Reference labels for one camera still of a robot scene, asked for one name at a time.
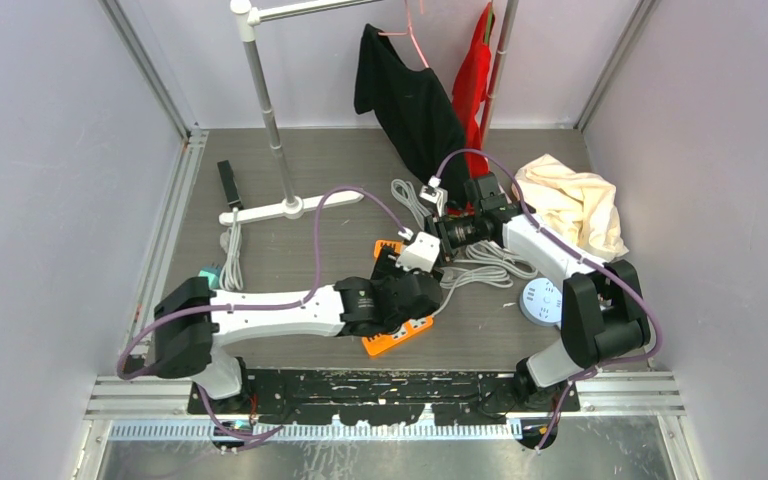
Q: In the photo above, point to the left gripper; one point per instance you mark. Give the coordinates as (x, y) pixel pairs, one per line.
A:
(387, 264)

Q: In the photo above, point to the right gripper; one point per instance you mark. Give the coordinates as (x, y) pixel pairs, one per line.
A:
(442, 233)

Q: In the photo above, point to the orange power strip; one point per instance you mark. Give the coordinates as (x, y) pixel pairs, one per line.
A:
(381, 343)
(389, 248)

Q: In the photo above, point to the round blue socket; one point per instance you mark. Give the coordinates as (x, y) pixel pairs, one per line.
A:
(541, 303)

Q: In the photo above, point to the teal USB charger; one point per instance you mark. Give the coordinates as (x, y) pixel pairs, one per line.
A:
(212, 274)

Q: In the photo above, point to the black power strip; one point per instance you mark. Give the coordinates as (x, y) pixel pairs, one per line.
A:
(229, 185)

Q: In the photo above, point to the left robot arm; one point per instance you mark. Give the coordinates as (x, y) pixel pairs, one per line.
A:
(196, 323)

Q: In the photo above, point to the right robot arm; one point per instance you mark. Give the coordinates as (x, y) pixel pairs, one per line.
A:
(602, 316)

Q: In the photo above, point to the black shirt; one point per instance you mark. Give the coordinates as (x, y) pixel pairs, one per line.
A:
(411, 106)

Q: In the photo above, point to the cream cloth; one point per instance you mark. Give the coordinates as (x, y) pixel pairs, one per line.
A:
(579, 206)

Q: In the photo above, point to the red garment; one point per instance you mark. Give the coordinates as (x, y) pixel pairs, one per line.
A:
(470, 88)

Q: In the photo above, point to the pink hanger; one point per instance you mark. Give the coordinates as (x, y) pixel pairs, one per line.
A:
(409, 33)

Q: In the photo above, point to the silver clothes rack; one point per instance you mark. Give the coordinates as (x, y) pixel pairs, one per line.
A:
(247, 17)

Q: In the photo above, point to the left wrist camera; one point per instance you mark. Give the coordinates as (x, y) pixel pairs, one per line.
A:
(420, 254)

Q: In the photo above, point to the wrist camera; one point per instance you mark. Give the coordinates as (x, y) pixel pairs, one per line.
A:
(420, 254)
(433, 194)

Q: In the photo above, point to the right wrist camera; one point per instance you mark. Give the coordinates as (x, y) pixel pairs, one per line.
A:
(433, 194)

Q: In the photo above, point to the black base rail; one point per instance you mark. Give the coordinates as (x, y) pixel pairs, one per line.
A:
(382, 397)

